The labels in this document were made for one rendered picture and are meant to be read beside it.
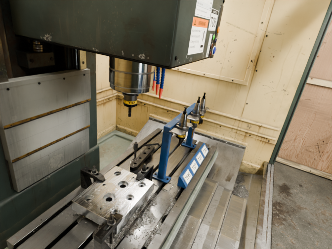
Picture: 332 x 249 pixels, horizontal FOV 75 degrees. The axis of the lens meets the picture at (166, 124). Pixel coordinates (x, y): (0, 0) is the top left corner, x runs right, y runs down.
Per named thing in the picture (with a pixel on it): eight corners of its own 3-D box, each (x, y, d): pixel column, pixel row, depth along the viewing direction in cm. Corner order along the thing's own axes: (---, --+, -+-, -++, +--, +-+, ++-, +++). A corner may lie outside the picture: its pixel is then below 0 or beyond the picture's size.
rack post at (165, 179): (171, 179, 123) (178, 132, 110) (167, 184, 118) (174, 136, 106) (155, 172, 126) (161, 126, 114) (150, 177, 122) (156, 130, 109)
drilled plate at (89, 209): (153, 190, 107) (154, 182, 105) (116, 234, 83) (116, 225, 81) (115, 173, 115) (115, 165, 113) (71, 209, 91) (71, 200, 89)
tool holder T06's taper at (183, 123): (179, 123, 114) (181, 111, 111) (187, 125, 113) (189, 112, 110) (177, 126, 110) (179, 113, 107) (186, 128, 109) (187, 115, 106)
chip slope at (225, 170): (237, 173, 184) (246, 146, 173) (218, 235, 125) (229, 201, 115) (146, 140, 215) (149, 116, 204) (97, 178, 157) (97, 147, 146)
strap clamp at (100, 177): (106, 193, 107) (106, 168, 100) (102, 197, 104) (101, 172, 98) (85, 183, 111) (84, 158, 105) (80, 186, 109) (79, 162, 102)
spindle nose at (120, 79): (132, 80, 91) (134, 50, 86) (161, 90, 83) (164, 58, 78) (99, 84, 80) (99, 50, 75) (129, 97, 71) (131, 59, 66)
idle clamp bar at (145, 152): (153, 155, 142) (154, 146, 139) (135, 178, 120) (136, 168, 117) (146, 153, 143) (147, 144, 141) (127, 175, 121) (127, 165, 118)
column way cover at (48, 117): (92, 150, 139) (90, 68, 118) (18, 195, 99) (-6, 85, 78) (86, 147, 141) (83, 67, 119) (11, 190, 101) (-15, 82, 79)
